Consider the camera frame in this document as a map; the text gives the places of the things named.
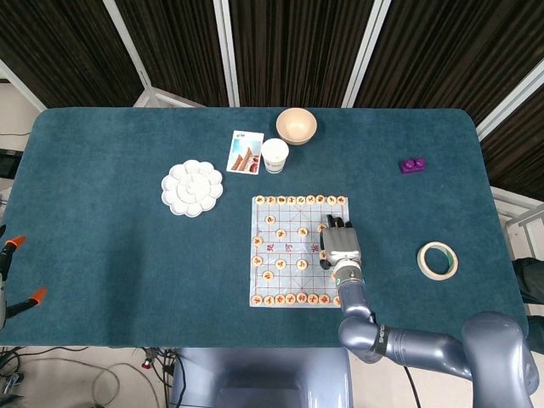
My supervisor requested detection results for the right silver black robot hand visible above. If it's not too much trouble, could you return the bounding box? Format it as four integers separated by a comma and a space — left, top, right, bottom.
318, 214, 363, 271

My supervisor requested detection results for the Chinese chess board sheet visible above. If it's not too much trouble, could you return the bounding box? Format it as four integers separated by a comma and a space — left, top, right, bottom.
248, 195, 353, 309

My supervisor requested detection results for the beige masking tape roll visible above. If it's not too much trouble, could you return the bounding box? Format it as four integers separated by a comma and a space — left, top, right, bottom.
416, 241, 460, 281

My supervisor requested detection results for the purple toy building block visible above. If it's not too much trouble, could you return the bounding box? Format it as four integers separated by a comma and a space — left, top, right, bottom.
398, 156, 428, 175

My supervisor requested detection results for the white paper cup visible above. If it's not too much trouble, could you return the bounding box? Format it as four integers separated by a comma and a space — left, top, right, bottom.
260, 138, 291, 174

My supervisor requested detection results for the beige bowl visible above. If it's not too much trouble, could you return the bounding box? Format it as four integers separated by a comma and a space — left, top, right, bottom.
275, 107, 318, 147

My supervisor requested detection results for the photo postcard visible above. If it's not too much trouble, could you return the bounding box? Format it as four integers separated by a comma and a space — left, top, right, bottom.
225, 129, 265, 175

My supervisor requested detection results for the blue-grey robot torso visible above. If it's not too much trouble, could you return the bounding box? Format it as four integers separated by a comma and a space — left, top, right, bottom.
169, 347, 354, 408

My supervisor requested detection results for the white flower paint palette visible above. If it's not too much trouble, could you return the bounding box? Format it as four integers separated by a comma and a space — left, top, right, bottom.
161, 160, 224, 218

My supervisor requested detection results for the dark green object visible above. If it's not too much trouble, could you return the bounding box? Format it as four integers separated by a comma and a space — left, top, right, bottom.
512, 257, 544, 305

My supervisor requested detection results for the dark slatted partition panel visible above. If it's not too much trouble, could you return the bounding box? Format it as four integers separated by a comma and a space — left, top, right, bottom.
0, 0, 144, 108
116, 0, 230, 107
229, 0, 376, 108
479, 82, 544, 201
354, 0, 544, 124

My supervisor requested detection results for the white partition base foot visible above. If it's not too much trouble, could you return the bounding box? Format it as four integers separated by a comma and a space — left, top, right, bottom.
133, 82, 206, 109

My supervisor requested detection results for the teal velvet tablecloth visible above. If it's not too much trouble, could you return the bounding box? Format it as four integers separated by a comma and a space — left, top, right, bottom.
0, 106, 530, 350

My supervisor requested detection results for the black clamp orange tip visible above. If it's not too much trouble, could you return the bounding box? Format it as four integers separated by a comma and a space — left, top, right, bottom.
0, 235, 27, 281
0, 286, 48, 328

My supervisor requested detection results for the black box device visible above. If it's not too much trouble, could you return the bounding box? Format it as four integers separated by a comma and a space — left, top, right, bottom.
0, 148, 20, 179

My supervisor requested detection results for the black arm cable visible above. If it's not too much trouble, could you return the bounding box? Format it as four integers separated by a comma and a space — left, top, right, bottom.
401, 365, 420, 408

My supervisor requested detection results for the white metal frame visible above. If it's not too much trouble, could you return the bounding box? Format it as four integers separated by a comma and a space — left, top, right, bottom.
490, 186, 544, 256

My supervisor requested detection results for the white partition frame post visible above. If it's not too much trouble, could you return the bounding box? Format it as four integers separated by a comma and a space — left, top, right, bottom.
474, 54, 544, 141
212, 0, 241, 108
102, 0, 159, 95
0, 58, 48, 112
341, 0, 393, 108

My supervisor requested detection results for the black floor cable bundle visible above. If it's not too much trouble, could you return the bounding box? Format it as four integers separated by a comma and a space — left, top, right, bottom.
150, 347, 179, 408

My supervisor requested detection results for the grey floor cable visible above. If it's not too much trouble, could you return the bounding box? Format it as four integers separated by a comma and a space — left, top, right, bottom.
0, 360, 124, 408

